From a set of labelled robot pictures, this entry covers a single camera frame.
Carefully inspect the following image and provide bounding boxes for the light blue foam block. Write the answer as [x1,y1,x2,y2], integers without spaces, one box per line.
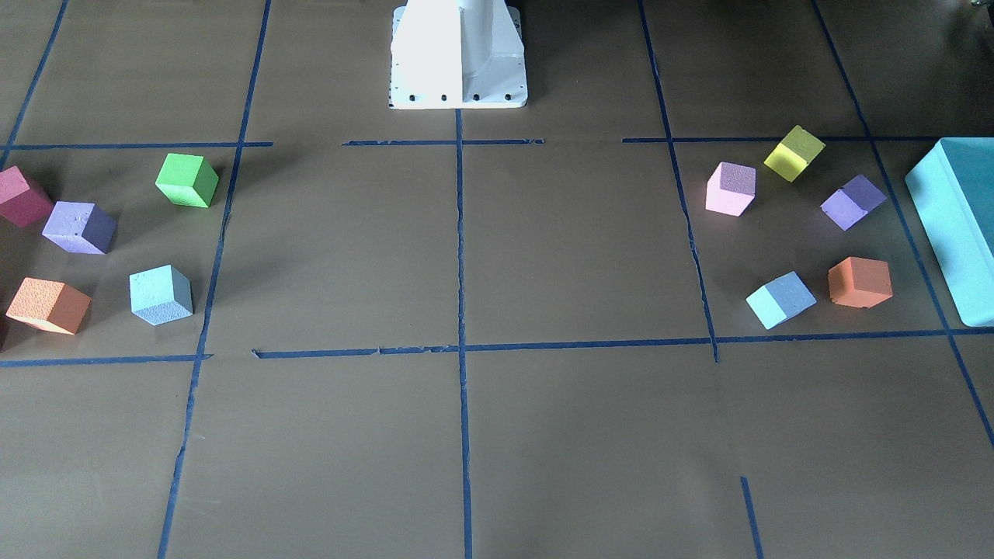
[745,270,816,330]
[129,265,194,325]

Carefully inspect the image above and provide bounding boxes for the pink foam block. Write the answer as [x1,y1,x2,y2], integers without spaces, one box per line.
[705,161,757,217]

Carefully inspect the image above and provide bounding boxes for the green foam block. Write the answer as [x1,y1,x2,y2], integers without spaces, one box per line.
[154,153,219,208]

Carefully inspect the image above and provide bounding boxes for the yellow foam block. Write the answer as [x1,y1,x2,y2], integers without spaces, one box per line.
[764,125,825,182]

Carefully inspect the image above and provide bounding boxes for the orange foam block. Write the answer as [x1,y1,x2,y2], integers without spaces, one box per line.
[827,257,892,308]
[5,277,92,335]

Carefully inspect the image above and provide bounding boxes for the purple foam block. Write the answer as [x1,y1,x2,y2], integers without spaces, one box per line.
[42,201,117,255]
[820,175,887,232]

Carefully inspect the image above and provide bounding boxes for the teal plastic bin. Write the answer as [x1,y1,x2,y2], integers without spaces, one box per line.
[905,137,993,327]

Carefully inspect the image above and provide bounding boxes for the magenta foam block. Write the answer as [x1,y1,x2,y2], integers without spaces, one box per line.
[1,166,54,227]

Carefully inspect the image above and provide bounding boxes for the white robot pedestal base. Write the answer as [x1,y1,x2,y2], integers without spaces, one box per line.
[388,1,529,110]

